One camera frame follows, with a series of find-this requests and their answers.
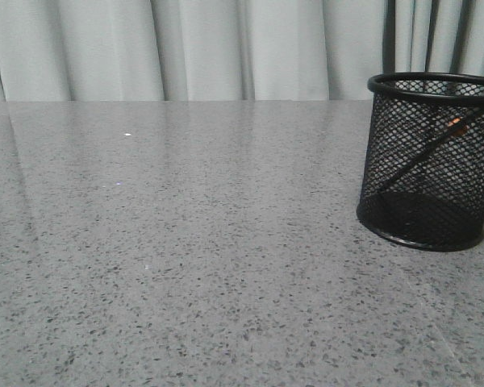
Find white pleated curtain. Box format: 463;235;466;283
0;1;484;102

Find black mesh pen bucket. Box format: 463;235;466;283
357;72;484;252

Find grey orange handled scissors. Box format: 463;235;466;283
378;90;484;193

